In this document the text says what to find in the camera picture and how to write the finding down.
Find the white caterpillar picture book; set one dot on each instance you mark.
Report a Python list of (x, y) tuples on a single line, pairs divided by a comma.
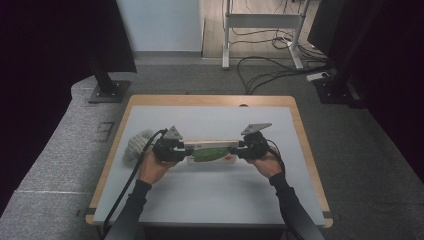
[(213, 154)]

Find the black monitor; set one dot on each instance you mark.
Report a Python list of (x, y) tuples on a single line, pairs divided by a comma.
[(321, 26)]

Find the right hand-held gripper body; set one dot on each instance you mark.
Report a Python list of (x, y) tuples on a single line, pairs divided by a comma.
[(256, 145)]

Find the person's left hand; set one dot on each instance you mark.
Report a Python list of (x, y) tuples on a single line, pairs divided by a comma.
[(151, 168)]

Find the black post with base plate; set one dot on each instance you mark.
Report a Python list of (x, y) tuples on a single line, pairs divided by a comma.
[(108, 91), (333, 90)]

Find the wooden table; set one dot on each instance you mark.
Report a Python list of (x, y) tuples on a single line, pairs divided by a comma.
[(200, 100)]

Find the grey knitted cloth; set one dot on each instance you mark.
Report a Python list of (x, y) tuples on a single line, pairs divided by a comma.
[(136, 146)]

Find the black tape strip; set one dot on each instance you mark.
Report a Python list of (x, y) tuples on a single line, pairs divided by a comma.
[(90, 212), (327, 214)]

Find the person's right hand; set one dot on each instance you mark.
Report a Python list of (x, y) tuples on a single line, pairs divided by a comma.
[(270, 165)]

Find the white metal desk frame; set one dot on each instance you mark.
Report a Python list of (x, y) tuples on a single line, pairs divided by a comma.
[(260, 20)]

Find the black curtain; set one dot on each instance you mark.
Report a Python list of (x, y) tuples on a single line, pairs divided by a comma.
[(393, 66), (40, 66)]

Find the white power strip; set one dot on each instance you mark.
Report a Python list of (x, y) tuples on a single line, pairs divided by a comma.
[(315, 77)]

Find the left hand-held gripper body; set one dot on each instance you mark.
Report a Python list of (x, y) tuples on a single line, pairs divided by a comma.
[(166, 150)]

